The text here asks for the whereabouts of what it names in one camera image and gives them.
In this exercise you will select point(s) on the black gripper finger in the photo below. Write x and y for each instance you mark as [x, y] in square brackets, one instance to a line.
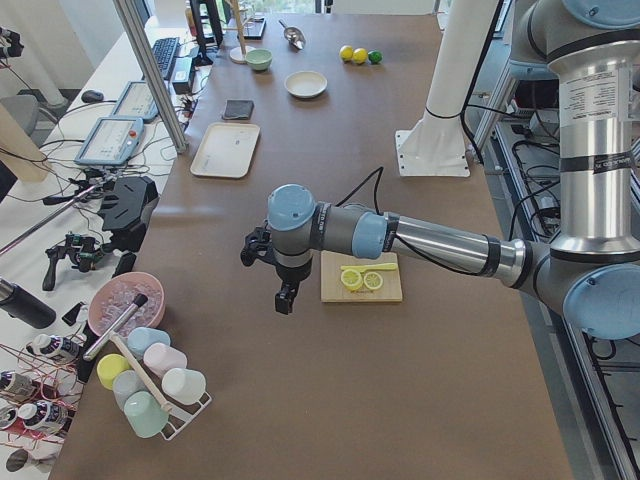
[284, 300]

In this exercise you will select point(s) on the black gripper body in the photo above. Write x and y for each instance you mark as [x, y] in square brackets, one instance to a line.
[287, 275]

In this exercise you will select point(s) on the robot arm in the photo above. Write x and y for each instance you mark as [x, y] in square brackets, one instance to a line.
[589, 273]

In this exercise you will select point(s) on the cream rabbit tray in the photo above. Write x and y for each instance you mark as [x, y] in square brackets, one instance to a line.
[226, 150]

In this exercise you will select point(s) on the bamboo cutting board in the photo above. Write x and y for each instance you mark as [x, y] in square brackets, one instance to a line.
[332, 290]

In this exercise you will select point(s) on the lemon half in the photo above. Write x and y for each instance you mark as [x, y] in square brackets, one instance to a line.
[351, 279]

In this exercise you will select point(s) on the lemon slice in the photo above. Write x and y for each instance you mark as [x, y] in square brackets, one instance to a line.
[373, 280]

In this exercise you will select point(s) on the yellow plastic knife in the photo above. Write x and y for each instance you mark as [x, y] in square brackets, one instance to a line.
[370, 267]

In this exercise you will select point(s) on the pink cup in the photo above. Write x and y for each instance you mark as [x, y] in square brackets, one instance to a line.
[159, 358]

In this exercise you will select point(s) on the metal muddler tool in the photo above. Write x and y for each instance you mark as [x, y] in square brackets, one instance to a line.
[91, 352]

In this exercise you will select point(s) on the blue cup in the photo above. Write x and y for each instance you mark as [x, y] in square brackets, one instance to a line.
[141, 338]

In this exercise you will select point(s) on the white cup rack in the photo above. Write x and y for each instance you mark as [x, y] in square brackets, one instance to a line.
[181, 416]

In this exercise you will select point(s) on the pink bowl with ice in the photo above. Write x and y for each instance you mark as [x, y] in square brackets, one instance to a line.
[117, 294]

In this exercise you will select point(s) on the dark grey folded cloth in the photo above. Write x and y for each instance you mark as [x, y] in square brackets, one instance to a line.
[236, 109]

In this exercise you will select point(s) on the grey cup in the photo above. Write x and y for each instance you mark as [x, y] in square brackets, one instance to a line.
[125, 385]

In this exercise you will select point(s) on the mint green cup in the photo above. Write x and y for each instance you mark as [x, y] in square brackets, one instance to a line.
[144, 414]

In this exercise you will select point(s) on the yellow cup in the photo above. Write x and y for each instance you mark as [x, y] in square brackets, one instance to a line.
[109, 367]

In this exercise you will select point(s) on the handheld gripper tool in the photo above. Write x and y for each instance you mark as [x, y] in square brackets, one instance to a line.
[85, 253]

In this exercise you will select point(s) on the green bowl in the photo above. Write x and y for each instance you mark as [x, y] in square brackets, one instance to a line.
[259, 59]

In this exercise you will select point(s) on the near teach pendant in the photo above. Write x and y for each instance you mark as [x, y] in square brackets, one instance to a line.
[111, 142]

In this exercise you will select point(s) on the teach pendant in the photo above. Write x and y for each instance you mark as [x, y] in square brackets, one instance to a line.
[136, 102]
[111, 142]

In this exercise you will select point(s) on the wooden glass stand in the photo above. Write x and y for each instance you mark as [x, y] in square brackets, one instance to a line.
[238, 54]

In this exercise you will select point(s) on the yellow lemon right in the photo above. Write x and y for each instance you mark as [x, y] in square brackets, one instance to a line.
[359, 56]

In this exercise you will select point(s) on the yellow lemon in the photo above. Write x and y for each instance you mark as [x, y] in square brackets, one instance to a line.
[346, 53]
[359, 56]

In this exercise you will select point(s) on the yellow lemon left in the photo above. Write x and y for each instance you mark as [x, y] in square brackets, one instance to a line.
[346, 53]

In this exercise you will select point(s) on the far teach pendant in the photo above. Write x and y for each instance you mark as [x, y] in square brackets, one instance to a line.
[136, 102]

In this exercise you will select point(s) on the green lime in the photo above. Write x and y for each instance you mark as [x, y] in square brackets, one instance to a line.
[375, 57]

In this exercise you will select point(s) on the metal scoop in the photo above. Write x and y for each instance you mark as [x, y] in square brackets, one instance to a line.
[293, 35]

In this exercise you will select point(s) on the black keyboard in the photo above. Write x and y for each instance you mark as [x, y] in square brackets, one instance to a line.
[165, 51]

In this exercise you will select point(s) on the black bottle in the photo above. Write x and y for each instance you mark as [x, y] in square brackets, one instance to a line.
[24, 306]

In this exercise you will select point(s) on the black computer mouse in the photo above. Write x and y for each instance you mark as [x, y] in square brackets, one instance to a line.
[92, 96]

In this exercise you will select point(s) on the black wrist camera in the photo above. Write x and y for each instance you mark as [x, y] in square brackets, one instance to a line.
[258, 246]

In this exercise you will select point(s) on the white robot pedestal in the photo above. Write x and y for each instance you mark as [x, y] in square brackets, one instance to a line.
[435, 146]

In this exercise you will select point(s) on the aluminium frame post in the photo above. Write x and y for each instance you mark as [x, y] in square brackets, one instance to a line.
[136, 34]

